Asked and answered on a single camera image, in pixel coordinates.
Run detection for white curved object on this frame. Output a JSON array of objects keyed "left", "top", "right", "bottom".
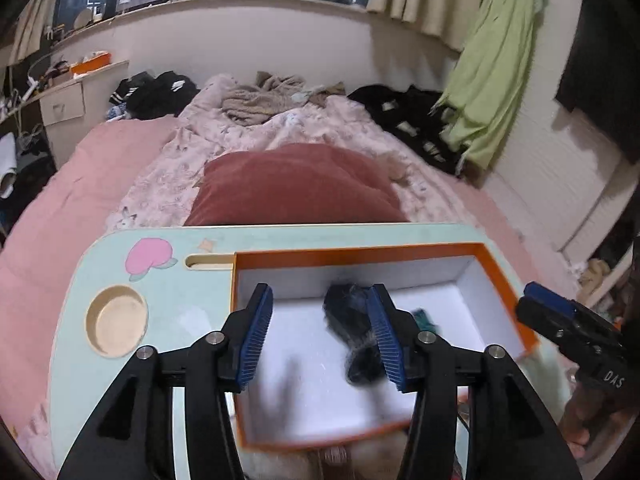
[{"left": 0, "top": 135, "right": 18, "bottom": 200}]

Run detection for small teal item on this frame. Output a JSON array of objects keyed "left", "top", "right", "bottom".
[{"left": 411, "top": 309, "right": 441, "bottom": 333}]

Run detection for cream curtain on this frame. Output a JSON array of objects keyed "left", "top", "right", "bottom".
[{"left": 365, "top": 0, "right": 496, "bottom": 51}]

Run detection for black clothes with white stripes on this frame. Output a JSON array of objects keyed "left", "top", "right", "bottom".
[{"left": 107, "top": 71, "right": 201, "bottom": 122}]

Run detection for beige towel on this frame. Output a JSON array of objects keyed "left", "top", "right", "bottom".
[{"left": 221, "top": 71, "right": 306, "bottom": 127}]

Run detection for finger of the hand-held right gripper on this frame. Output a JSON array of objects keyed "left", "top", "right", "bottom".
[
  {"left": 524, "top": 282, "right": 601, "bottom": 323},
  {"left": 515, "top": 297, "right": 571, "bottom": 346}
]

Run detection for white drawer cabinet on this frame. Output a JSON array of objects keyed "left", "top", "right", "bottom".
[{"left": 40, "top": 60, "right": 130, "bottom": 127}]

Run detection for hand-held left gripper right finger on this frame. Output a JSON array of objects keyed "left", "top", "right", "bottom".
[{"left": 366, "top": 283, "right": 583, "bottom": 480}]

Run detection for black plastic bag with lace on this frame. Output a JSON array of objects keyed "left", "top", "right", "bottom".
[{"left": 322, "top": 282, "right": 396, "bottom": 386}]

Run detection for pale pink floral quilt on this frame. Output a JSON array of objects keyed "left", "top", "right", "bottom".
[{"left": 105, "top": 74, "right": 476, "bottom": 233}]

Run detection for orange cardboard box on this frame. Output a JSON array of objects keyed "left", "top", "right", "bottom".
[{"left": 229, "top": 242, "right": 541, "bottom": 453}]

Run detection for beige plush item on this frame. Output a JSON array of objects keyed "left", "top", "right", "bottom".
[{"left": 580, "top": 259, "right": 613, "bottom": 301}]

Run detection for brown cloth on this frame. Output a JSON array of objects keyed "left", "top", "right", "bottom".
[{"left": 307, "top": 82, "right": 347, "bottom": 109}]

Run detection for person's right hand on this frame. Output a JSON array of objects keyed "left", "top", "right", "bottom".
[{"left": 559, "top": 385, "right": 608, "bottom": 461}]

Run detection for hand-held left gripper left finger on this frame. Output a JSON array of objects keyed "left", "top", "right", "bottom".
[{"left": 57, "top": 282, "right": 275, "bottom": 480}]

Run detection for white fluffy fur ball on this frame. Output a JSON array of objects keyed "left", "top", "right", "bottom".
[{"left": 350, "top": 430, "right": 413, "bottom": 480}]

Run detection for mint green desktop table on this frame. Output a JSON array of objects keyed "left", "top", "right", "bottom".
[{"left": 47, "top": 222, "right": 571, "bottom": 480}]

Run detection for dark red pillow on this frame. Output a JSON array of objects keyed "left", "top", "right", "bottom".
[{"left": 184, "top": 142, "right": 411, "bottom": 227}]

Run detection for small orange tissue box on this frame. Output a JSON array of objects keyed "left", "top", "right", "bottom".
[{"left": 70, "top": 51, "right": 111, "bottom": 77}]

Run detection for light green hanging garment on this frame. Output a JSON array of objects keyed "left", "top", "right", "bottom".
[{"left": 432, "top": 0, "right": 551, "bottom": 173}]

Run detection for pile of black clothes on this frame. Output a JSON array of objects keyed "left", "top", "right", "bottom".
[{"left": 346, "top": 84, "right": 471, "bottom": 177}]

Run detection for dark hanging garment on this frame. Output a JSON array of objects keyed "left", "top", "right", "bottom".
[{"left": 555, "top": 0, "right": 640, "bottom": 161}]

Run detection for white slatted closet door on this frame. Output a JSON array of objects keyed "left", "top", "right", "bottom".
[{"left": 480, "top": 35, "right": 640, "bottom": 261}]

